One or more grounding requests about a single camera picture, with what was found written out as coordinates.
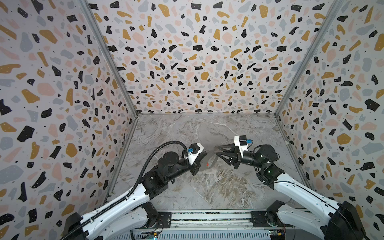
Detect metal keyring plate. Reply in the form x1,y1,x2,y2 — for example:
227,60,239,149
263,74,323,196
199,147,219,172

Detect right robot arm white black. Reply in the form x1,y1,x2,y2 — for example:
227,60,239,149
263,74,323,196
216,144,366,240

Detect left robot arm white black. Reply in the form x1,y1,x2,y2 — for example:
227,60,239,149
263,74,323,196
62,151,208,240

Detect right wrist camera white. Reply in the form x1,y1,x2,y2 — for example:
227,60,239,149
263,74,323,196
234,135,253,158

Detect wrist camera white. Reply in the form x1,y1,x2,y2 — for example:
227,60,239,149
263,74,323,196
188,143,204,166
234,135,253,158

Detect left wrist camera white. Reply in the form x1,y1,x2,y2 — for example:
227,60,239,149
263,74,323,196
188,143,204,166

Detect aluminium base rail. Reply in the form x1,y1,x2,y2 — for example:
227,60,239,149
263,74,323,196
157,209,294,231

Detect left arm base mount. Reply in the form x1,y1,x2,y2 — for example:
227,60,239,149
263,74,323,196
129,202,172,229

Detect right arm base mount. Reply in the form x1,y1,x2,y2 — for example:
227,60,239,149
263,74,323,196
250,201,293,228

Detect perforated cable tray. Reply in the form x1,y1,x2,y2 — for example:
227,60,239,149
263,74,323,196
113,230,272,240

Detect left black corrugated cable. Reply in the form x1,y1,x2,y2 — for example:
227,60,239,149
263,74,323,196
59,140,189,240

